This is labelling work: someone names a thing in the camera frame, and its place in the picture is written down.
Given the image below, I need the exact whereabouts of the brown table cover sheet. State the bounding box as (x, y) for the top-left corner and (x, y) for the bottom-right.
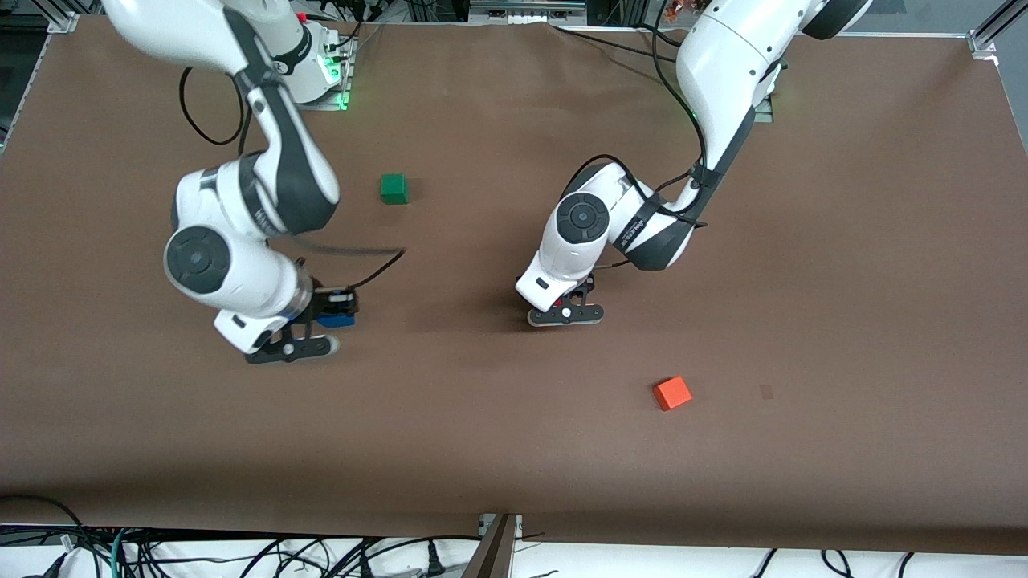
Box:
(0, 14), (1028, 555)

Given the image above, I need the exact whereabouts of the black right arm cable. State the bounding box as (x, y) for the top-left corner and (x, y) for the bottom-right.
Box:
(177, 67), (407, 295)

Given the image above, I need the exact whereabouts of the aluminium frame profile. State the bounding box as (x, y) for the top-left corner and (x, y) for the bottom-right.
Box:
(44, 0), (105, 35)
(968, 0), (1028, 57)

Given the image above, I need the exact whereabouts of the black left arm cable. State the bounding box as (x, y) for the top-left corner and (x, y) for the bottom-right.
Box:
(562, 0), (712, 271)

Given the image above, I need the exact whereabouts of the grey metal rail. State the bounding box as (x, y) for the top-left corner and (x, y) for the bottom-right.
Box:
(470, 0), (589, 17)

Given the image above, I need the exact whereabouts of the aluminium frame post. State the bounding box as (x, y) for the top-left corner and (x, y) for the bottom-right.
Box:
(462, 514), (523, 578)

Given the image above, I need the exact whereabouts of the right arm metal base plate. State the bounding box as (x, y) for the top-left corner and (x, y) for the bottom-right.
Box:
(304, 48), (356, 112)

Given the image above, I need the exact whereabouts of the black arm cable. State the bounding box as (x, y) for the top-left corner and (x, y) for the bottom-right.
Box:
(562, 0), (712, 271)
(177, 67), (407, 295)

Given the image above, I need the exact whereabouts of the black base supply cable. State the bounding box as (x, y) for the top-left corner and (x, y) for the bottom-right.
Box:
(554, 26), (683, 61)

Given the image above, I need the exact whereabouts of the orange block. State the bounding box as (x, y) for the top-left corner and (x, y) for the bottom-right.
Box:
(652, 376), (693, 412)

